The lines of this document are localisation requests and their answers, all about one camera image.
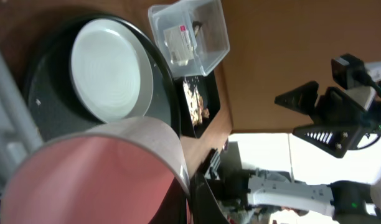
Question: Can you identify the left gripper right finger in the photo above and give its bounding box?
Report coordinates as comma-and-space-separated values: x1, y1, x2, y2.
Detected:
190, 173, 230, 224

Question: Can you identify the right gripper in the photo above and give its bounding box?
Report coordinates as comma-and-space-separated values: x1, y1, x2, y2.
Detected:
275, 81, 380, 158

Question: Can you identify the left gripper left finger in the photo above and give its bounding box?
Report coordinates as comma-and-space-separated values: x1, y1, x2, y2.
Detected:
149, 179, 187, 224

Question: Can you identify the pink cup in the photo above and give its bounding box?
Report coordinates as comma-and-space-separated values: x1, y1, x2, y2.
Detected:
1, 117, 190, 224

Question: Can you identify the food scraps pile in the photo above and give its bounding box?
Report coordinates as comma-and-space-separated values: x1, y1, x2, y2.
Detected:
182, 79, 210, 126

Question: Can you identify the white round plate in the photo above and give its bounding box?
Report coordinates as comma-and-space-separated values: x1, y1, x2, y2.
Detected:
70, 19, 154, 123

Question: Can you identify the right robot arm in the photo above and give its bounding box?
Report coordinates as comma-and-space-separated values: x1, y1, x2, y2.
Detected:
208, 54, 381, 223

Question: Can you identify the grey dishwasher rack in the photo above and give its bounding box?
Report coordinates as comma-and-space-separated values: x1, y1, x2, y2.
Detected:
0, 52, 43, 206

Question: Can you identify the black rectangular tray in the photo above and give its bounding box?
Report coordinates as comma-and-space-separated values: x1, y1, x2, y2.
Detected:
174, 72, 220, 139

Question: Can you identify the clear plastic bin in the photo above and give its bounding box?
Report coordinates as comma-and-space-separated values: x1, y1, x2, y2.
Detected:
148, 0, 230, 78

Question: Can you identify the round black tray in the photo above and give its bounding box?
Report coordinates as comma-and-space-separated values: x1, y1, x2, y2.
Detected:
22, 14, 181, 141

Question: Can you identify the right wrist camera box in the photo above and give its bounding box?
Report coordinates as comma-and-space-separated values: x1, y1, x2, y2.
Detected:
331, 54, 381, 111

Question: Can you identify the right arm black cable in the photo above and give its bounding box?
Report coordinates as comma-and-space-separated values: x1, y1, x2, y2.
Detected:
352, 71, 381, 150

